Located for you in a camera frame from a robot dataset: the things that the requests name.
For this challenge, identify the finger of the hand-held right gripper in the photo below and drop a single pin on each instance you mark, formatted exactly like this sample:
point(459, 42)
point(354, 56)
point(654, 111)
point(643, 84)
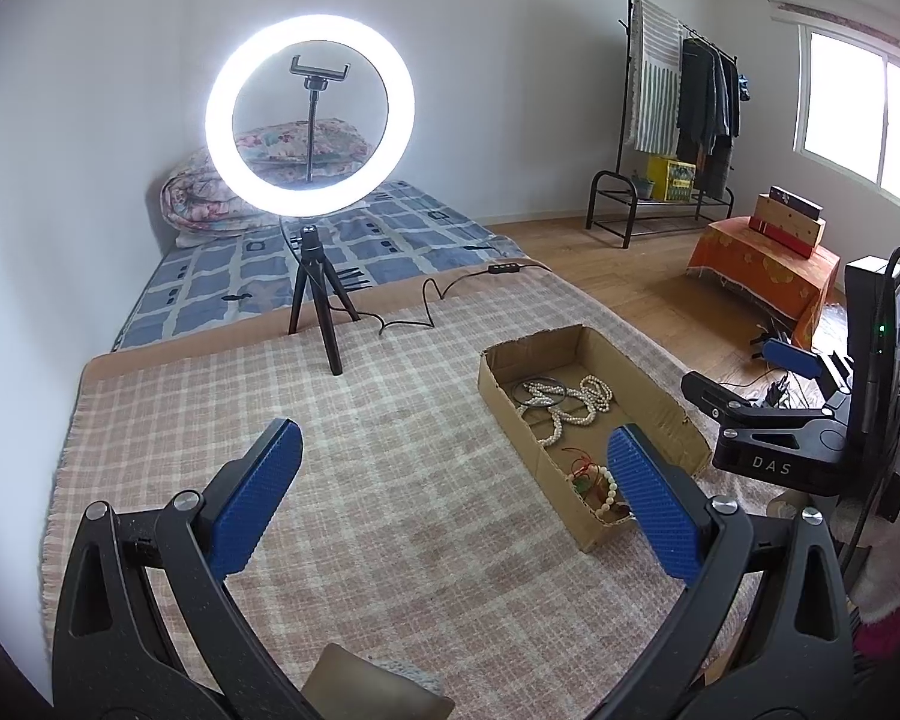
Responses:
point(720, 401)
point(791, 355)

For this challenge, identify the brown cardboard box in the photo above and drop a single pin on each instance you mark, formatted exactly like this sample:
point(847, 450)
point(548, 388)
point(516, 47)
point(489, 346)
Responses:
point(645, 405)

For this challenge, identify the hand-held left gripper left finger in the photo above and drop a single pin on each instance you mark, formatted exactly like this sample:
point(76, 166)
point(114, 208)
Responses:
point(259, 495)

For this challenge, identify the striped towel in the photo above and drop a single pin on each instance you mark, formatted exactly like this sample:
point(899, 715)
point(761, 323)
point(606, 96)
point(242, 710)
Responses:
point(656, 75)

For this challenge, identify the dark blue bangle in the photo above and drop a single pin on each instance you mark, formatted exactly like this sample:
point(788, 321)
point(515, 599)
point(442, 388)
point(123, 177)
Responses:
point(529, 390)

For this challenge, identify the pink plaid blanket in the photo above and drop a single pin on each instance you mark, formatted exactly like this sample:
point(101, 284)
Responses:
point(420, 465)

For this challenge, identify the red gift box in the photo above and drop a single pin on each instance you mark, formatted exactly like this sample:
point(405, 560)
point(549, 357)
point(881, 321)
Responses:
point(787, 232)

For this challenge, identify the window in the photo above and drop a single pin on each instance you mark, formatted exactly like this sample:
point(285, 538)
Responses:
point(847, 105)

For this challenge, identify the dark flat box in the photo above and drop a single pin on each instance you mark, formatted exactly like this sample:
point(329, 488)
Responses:
point(795, 202)

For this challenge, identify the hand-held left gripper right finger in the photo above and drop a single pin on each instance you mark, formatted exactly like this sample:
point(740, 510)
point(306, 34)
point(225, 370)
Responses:
point(656, 510)

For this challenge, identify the black clothes rack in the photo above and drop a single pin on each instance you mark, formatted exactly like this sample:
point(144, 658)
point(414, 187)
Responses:
point(630, 90)

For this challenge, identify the brown flat sheet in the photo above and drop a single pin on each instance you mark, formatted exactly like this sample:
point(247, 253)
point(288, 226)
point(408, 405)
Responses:
point(360, 682)

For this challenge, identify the floral folded quilt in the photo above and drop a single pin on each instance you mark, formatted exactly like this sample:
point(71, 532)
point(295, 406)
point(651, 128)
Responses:
point(195, 195)

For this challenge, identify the dark hanging clothes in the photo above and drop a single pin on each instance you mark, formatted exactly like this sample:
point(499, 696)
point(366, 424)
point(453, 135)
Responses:
point(709, 112)

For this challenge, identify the blue patterned mattress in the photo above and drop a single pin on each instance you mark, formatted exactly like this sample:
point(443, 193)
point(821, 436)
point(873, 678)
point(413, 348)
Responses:
point(390, 232)

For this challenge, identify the yellow box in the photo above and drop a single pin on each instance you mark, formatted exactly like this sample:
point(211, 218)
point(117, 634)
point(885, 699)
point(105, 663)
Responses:
point(671, 180)

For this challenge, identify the orange cloth covered table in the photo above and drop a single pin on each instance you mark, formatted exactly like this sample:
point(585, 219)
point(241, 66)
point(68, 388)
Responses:
point(765, 270)

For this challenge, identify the black phone holder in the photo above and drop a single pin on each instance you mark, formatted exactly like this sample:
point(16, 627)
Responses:
point(313, 105)

